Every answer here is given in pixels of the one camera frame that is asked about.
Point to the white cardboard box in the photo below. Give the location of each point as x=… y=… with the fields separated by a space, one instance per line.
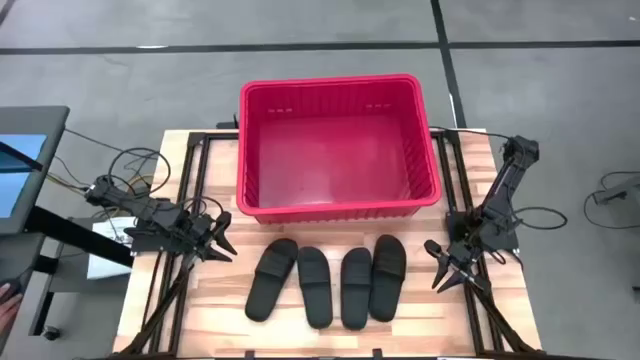
x=107 y=265

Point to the black rubber slide sandal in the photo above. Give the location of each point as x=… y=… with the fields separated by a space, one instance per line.
x=315 y=290
x=387 y=280
x=270 y=280
x=356 y=290

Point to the black monitor stand bar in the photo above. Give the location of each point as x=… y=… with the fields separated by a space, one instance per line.
x=75 y=232

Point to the grey desk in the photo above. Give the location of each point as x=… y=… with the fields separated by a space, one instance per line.
x=20 y=260

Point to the black caster wheel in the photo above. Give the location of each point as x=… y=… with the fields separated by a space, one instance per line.
x=51 y=333

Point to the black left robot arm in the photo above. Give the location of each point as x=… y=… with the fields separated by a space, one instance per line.
x=145 y=207

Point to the black aluminium extrusion frame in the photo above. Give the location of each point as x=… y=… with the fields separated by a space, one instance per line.
x=197 y=137

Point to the grey framed touchscreen monitor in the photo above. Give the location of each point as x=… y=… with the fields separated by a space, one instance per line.
x=50 y=130

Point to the person's hand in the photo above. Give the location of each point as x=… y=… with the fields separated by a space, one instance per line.
x=7 y=315

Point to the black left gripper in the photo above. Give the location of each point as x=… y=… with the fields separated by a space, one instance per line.
x=202 y=235

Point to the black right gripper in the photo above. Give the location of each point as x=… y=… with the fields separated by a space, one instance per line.
x=465 y=260

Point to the grey floor device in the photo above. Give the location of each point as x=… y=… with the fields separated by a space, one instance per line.
x=620 y=192

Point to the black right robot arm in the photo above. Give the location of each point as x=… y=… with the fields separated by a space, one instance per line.
x=500 y=190

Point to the red plastic bin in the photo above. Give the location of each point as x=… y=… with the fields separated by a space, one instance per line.
x=340 y=165

